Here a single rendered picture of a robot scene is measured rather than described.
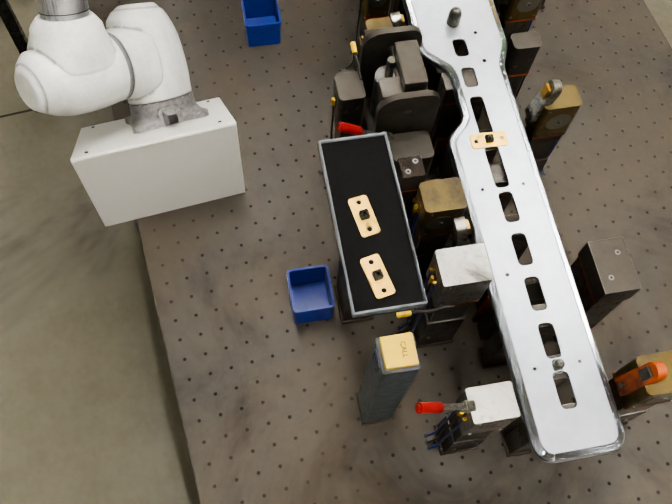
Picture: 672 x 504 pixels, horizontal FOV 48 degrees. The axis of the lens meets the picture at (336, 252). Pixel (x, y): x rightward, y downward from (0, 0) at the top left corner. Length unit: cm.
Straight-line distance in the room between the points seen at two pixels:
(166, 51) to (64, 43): 25
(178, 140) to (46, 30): 34
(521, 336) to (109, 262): 160
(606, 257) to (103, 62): 114
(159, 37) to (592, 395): 121
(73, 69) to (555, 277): 109
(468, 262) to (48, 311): 164
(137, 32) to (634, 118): 136
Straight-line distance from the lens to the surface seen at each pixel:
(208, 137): 172
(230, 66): 220
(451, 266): 147
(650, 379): 154
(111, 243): 276
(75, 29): 169
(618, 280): 165
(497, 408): 146
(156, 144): 171
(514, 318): 158
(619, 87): 235
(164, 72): 182
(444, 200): 156
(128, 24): 181
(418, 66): 160
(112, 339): 262
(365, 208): 144
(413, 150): 161
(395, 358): 134
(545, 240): 167
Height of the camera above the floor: 244
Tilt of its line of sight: 66 degrees down
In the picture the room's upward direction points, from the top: 7 degrees clockwise
